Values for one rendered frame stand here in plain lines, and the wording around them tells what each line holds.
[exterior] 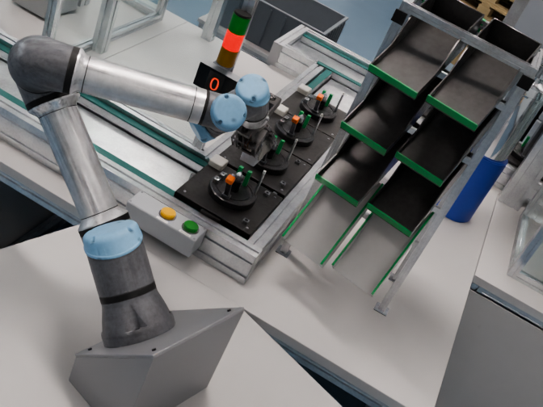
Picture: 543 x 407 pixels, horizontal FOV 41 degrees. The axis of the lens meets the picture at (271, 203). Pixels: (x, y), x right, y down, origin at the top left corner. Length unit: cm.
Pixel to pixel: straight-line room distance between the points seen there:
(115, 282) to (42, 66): 44
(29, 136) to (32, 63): 65
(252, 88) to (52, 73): 44
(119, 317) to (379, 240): 78
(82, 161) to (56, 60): 24
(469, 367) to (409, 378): 76
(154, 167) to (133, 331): 79
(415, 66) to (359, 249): 51
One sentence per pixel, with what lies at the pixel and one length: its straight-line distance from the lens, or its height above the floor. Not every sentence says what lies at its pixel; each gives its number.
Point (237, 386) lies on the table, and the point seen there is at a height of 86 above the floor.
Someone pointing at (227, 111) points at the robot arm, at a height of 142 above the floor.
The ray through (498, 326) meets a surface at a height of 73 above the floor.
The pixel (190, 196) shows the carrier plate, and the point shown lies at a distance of 200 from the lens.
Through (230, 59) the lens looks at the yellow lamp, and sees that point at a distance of 204.
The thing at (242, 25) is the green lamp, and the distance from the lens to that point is 200.
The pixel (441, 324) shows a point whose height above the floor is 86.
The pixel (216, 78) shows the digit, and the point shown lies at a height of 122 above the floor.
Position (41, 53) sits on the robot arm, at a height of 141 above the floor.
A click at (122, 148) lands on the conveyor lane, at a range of 220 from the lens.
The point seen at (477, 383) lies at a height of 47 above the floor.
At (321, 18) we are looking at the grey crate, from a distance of 423.
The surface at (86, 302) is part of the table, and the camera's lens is 177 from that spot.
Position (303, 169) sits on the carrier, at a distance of 232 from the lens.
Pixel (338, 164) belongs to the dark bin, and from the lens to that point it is 190.
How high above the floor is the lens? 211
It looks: 33 degrees down
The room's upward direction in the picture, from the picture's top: 25 degrees clockwise
